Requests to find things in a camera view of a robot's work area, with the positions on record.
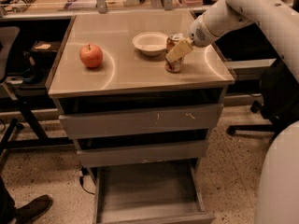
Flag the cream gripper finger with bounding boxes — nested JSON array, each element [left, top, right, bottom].
[[165, 38, 193, 63]]

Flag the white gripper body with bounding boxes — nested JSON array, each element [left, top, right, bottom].
[[188, 18, 218, 48]]

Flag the orange soda can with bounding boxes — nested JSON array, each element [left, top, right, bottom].
[[165, 34, 184, 73]]

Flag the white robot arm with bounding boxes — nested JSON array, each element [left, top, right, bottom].
[[165, 0, 299, 224]]

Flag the grey drawer cabinet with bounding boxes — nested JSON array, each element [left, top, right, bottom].
[[45, 9, 236, 224]]

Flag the grey top drawer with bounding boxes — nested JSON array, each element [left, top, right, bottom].
[[60, 104, 223, 139]]

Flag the grey middle drawer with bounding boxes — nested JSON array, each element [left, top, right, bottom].
[[78, 140, 208, 167]]

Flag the grey open bottom drawer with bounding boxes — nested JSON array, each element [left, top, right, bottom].
[[93, 161, 215, 224]]

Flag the white bowl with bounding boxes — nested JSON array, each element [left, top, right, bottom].
[[133, 32, 167, 56]]

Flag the red apple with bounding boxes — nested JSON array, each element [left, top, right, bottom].
[[79, 44, 104, 68]]

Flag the black office chair right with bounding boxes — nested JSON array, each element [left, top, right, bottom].
[[226, 60, 299, 140]]

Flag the brown shoe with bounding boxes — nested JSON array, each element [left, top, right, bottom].
[[12, 195, 52, 224]]

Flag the black cable on floor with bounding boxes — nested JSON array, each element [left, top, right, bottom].
[[78, 166, 96, 196]]

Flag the black desk frame left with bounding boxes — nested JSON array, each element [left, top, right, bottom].
[[0, 75, 75, 151]]

